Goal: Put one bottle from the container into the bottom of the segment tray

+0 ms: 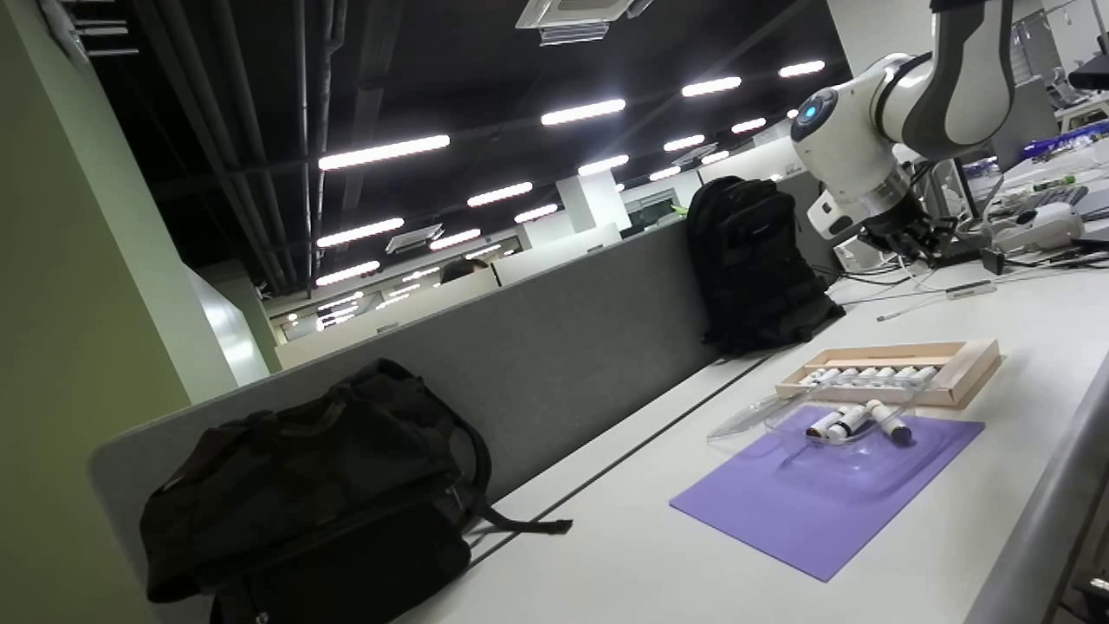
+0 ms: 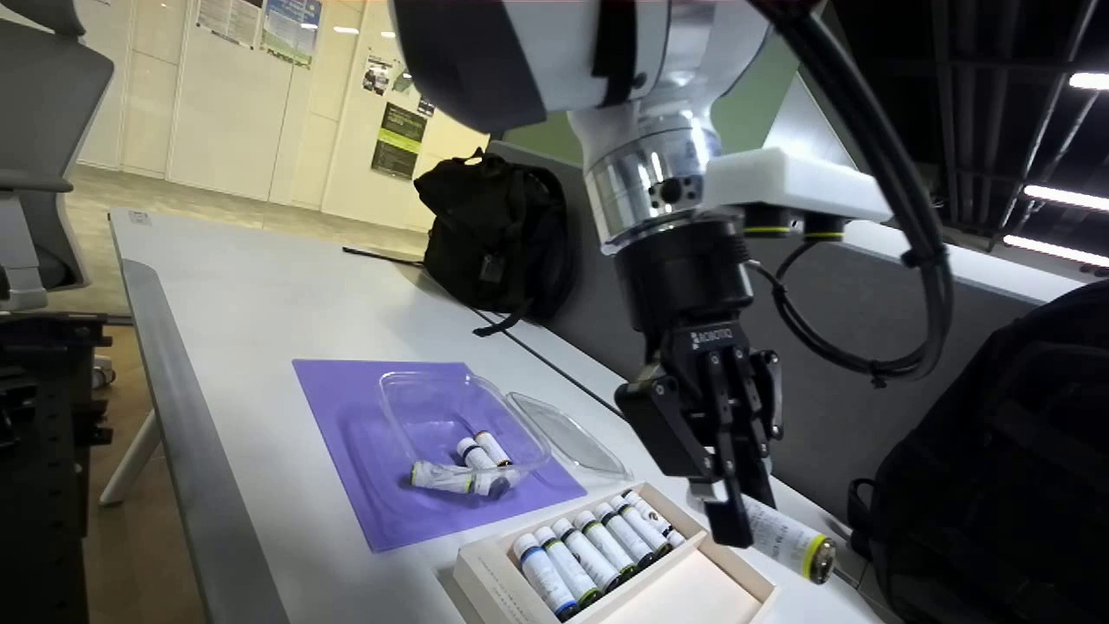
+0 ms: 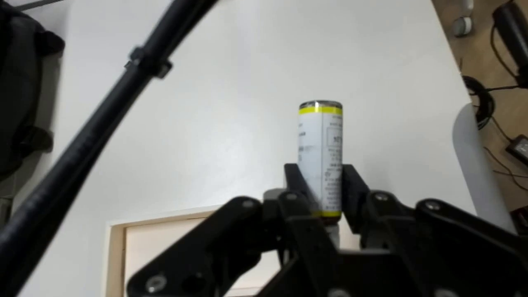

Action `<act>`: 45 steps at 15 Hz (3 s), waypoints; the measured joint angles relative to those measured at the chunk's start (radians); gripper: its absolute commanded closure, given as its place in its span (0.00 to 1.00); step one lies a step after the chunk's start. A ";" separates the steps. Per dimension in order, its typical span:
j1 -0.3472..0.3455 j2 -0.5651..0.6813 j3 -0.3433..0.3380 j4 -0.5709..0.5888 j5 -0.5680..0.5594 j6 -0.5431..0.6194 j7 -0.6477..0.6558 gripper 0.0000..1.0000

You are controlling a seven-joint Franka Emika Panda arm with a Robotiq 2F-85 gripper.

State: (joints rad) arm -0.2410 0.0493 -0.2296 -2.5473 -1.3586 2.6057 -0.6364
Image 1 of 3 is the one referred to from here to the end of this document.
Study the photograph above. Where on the white desk device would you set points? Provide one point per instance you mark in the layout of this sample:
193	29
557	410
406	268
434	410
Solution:
1040	226

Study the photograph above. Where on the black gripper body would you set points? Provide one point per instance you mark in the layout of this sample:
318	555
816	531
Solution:
903	230

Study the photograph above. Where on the white bottle with yellow band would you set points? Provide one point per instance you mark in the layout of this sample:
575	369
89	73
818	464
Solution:
893	420
855	419
824	428

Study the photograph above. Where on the purple mat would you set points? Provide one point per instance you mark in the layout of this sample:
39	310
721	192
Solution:
809	521

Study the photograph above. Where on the fluorescent ceiling light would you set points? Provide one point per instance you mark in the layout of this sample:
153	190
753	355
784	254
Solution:
750	126
605	165
584	112
709	88
534	212
383	152
502	192
683	142
454	242
349	273
801	68
359	230

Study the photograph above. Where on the black duffel bag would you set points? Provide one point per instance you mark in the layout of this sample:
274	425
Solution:
325	498

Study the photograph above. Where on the clear plastic container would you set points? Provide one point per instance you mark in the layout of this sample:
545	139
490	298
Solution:
868	471

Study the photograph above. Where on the white bottle with dark band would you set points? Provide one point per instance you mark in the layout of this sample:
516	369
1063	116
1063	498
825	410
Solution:
927	377
872	377
888	377
835	377
910	377
855	377
816	379

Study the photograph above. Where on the black backpack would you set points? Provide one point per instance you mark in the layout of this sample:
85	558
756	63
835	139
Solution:
750	265

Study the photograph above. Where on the ceiling air conditioner vent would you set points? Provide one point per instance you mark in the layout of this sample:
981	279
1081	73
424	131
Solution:
567	14

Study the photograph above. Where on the grey desk divider panel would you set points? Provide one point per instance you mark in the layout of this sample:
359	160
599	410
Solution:
578	334

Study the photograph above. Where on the wooden segment tray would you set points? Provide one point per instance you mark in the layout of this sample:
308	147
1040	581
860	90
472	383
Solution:
972	377

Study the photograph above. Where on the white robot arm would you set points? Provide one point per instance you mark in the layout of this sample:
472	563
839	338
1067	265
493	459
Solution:
855	139

